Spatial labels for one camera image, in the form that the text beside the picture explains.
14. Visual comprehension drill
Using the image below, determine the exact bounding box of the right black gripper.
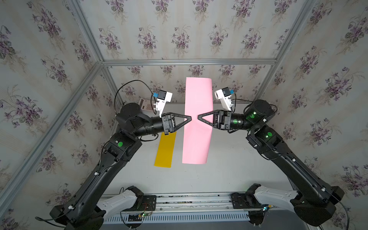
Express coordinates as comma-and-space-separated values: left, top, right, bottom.
200, 110, 260, 135

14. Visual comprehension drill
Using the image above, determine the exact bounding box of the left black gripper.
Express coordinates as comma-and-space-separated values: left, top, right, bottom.
130, 112, 190, 139

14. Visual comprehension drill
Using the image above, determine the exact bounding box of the pink rectangular paper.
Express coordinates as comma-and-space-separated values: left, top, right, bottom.
182, 77, 213, 164

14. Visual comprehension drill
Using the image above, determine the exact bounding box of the yellow rectangular paper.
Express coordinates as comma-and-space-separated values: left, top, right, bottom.
154, 132, 176, 168

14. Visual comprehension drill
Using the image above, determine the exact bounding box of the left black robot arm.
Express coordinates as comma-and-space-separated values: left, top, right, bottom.
50, 103, 192, 230

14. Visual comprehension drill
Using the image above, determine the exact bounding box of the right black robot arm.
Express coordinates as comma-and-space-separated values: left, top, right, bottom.
197, 100, 345, 227

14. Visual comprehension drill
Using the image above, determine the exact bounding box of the pink calculator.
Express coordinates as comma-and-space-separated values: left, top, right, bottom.
138, 98, 155, 112

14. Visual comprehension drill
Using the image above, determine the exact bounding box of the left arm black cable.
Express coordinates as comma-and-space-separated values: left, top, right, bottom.
113, 80, 155, 116

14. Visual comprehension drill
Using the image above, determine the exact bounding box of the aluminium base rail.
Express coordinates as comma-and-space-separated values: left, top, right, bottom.
73, 190, 312, 216

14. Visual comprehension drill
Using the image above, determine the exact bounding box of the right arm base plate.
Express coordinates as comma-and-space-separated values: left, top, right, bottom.
231, 193, 270, 211

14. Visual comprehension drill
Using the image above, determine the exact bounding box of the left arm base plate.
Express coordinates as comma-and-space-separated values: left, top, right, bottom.
122, 195, 157, 212

